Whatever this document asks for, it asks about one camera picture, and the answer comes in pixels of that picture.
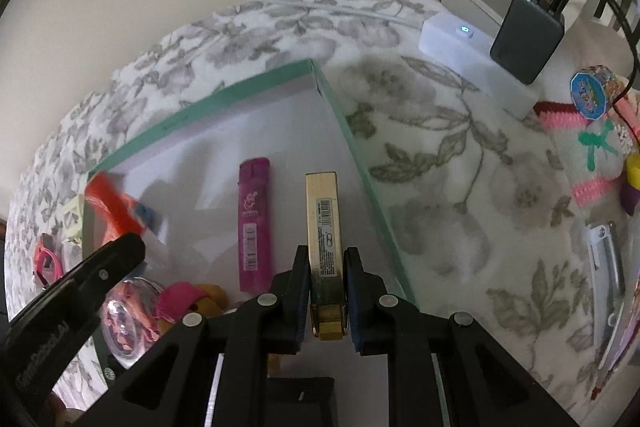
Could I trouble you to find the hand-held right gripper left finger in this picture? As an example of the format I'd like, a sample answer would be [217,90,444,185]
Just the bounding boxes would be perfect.
[97,245,313,427]

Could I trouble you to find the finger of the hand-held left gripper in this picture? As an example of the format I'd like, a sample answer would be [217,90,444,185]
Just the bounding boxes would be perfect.
[9,233,147,344]

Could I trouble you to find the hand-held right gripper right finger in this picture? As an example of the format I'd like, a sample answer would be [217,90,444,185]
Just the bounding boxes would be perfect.
[342,247,581,427]

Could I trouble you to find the round clear container orange pieces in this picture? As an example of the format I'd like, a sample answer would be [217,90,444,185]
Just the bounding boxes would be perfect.
[100,278,166,368]

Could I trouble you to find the orange plastic clip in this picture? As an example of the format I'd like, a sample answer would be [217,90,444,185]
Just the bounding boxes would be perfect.
[84,171,163,253]

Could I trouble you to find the gold rectangular box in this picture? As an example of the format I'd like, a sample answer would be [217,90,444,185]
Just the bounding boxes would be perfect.
[305,172,348,342]

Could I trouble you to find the pink and brown plush toy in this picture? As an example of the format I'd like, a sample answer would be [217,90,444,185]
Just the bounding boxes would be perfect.
[155,281,230,325]

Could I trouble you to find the magenta lighter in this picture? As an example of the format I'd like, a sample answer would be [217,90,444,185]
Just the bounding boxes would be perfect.
[237,158,275,293]

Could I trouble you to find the teal shallow cardboard box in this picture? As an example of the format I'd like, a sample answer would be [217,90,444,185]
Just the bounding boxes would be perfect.
[82,59,418,378]

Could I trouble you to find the pink wrist watch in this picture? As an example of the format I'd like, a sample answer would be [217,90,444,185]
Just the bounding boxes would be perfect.
[32,233,65,288]

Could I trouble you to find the grey floral blanket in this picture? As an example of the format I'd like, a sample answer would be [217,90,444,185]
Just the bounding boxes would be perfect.
[5,0,640,427]

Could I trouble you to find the silver nail clipper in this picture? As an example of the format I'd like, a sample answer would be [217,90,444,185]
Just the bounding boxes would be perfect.
[584,221,627,370]

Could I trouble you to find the pink and white knitted item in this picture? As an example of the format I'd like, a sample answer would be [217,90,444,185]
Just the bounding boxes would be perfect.
[532,99,640,208]

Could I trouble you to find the white power strip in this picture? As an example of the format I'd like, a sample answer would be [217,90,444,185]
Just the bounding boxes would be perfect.
[417,12,546,120]

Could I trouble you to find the purple small toy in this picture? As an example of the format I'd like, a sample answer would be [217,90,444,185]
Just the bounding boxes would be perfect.
[620,182,640,212]

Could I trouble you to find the dark grey charger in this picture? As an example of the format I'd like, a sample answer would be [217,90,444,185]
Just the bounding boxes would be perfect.
[489,0,566,86]

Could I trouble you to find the round blue printed tape roll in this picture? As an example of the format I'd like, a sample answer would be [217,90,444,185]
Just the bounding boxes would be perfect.
[570,64,621,120]

